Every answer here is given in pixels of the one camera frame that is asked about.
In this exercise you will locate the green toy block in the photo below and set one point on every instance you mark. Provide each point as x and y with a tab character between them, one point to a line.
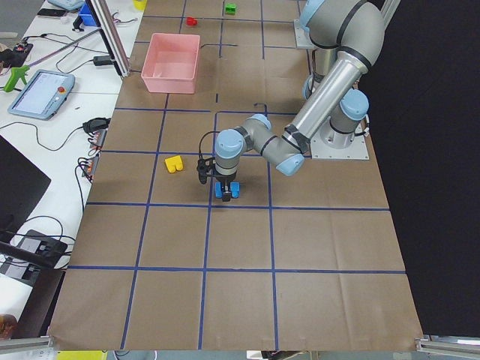
230	9

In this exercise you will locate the blue storage bin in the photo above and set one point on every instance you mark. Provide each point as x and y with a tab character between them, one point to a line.
87	19

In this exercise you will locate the pink plastic box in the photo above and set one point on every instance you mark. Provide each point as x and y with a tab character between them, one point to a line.
171	63

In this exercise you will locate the aluminium frame post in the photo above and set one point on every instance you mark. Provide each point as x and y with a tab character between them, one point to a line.
103	18

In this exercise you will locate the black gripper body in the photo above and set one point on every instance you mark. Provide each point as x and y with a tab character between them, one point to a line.
225	181

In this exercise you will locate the black power adapter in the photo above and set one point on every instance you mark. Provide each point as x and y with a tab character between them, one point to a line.
103	60

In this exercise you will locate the blue toy block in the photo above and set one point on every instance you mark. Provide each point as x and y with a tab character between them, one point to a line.
232	196

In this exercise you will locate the long reach grabber tool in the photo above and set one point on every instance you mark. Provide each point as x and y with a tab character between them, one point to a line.
19	73

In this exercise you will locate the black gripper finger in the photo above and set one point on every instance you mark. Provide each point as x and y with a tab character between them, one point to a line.
226	196

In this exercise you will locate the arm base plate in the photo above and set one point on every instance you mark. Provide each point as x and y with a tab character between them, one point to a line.
330	145
302	39

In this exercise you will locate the teach pendant tablet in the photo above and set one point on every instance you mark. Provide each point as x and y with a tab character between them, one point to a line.
43	95

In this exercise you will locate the yellow toy block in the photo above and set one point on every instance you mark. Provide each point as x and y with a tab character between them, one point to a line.
174	164

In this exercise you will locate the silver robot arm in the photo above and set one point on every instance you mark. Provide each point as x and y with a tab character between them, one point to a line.
352	34
309	9

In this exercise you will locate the red toy block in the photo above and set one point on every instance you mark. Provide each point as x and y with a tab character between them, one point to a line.
191	21

